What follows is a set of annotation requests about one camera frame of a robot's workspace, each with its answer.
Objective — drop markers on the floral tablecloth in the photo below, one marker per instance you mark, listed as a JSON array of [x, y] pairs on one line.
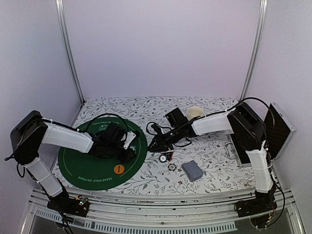
[[211, 151]]

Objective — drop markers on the blue playing card deck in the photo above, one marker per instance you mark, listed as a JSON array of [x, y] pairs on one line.
[[192, 170]]

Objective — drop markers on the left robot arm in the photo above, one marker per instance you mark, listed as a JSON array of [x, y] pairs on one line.
[[35, 133]]

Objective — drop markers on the left aluminium frame post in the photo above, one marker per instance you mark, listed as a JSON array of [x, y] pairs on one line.
[[68, 50]]

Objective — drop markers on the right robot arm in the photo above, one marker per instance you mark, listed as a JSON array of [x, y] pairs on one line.
[[234, 120]]

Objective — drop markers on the right aluminium frame post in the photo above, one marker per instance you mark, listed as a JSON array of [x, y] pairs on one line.
[[256, 45]]

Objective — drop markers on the orange big blind button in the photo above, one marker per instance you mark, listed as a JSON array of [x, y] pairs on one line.
[[119, 169]]

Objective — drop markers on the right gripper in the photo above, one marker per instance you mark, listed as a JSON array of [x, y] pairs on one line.
[[162, 145]]

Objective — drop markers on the black white poker chip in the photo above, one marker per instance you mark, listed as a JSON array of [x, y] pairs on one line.
[[162, 158]]

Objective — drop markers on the green poker mat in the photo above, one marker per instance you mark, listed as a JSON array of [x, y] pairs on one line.
[[94, 174]]

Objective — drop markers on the front aluminium rail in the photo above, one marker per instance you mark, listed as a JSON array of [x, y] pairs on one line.
[[115, 213]]

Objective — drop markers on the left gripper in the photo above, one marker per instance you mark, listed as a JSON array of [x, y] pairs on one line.
[[126, 158]]

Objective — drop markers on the black red triangular chip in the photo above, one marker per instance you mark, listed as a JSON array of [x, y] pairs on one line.
[[168, 155]]

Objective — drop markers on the white ceramic mug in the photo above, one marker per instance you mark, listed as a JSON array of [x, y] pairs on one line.
[[193, 112]]

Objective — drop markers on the aluminium frame post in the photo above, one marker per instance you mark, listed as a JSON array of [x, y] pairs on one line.
[[256, 45], [68, 50]]

